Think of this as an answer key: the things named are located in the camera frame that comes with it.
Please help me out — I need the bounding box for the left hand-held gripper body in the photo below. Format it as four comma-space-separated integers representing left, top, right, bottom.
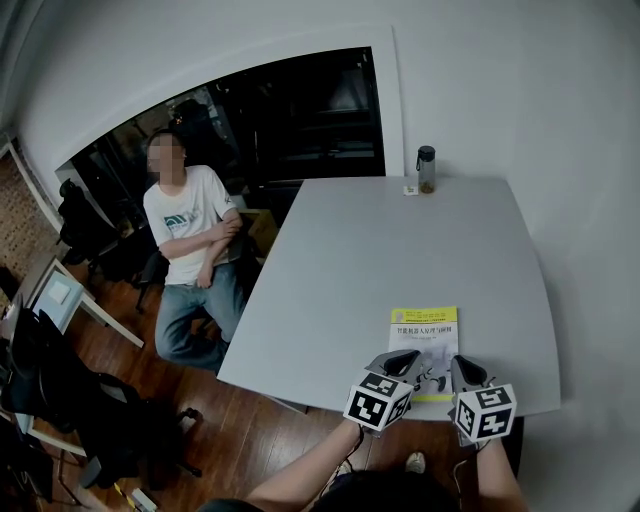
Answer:
342, 349, 424, 439

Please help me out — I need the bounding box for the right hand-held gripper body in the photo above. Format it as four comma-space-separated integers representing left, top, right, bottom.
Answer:
447, 353, 518, 449

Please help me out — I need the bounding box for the yellow and white book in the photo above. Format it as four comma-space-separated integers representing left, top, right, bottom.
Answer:
388, 305, 461, 403

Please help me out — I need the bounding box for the person's left forearm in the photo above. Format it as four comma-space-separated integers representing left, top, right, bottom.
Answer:
243, 418, 365, 512

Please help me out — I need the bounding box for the person's right forearm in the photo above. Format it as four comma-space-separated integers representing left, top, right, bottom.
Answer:
471, 438, 530, 512

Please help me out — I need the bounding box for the cardboard box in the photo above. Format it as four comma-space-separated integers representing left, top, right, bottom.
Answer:
238, 208, 280, 252

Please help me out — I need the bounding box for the clear bottle with black lid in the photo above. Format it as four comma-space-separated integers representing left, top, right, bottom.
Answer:
415, 145, 438, 197

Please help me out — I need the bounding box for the dark glass window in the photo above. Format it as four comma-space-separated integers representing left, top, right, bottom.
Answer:
54, 46, 389, 236

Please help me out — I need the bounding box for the black office chair with wheels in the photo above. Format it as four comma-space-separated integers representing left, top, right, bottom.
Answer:
0, 308, 204, 492

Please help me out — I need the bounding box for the white side desk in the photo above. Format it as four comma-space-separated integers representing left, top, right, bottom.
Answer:
21, 253, 147, 351

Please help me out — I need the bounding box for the white paper sheet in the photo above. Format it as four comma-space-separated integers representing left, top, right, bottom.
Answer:
44, 278, 74, 305

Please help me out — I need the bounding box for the black mesh office chair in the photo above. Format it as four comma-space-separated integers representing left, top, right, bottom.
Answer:
56, 178, 147, 282

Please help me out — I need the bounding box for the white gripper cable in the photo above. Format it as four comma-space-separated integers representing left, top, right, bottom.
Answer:
451, 458, 471, 504

